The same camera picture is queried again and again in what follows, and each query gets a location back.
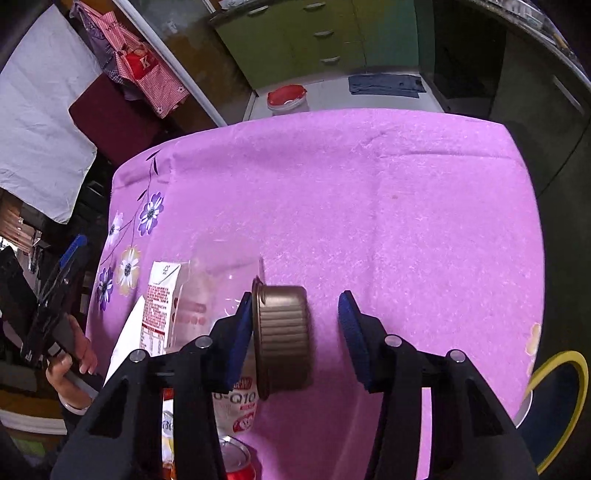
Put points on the brown metal can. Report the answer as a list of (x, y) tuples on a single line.
[(281, 341)]

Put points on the dark blue folded cloth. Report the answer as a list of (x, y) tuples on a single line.
[(383, 85)]

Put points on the dark kitchen countertop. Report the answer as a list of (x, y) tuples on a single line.
[(549, 32)]

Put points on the clear plastic bottle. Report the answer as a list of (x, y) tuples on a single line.
[(212, 293)]

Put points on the yellow rimmed trash bin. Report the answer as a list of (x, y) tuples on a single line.
[(554, 406)]

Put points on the red checked apron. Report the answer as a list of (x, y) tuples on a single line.
[(147, 78)]

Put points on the red soda can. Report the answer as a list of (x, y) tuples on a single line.
[(238, 461)]

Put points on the white paper tissue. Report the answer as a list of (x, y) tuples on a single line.
[(127, 341)]

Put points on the dark lower kitchen cabinet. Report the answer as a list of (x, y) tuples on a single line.
[(531, 115)]

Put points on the white snack packet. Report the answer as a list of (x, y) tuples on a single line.
[(167, 424)]

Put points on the person's left forearm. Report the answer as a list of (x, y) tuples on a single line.
[(74, 417)]

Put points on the dark red chair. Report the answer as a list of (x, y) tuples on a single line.
[(111, 120)]

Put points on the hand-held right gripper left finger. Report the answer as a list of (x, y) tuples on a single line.
[(240, 344)]

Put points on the sliding door frame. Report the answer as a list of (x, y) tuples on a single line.
[(175, 60)]

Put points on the red lidded plastic jar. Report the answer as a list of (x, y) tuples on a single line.
[(286, 97)]

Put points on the green lower kitchen cabinet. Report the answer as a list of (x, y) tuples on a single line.
[(277, 41)]

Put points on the white hanging cloth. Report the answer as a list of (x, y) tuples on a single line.
[(41, 115)]

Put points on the white milk carton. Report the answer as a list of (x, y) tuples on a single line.
[(159, 304)]

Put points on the person's left hand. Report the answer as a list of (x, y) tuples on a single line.
[(85, 350)]

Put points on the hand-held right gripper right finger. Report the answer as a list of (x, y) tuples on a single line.
[(353, 341)]

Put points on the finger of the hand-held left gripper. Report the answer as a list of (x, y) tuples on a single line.
[(74, 247)]

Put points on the pink floral tablecloth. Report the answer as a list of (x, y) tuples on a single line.
[(369, 207)]

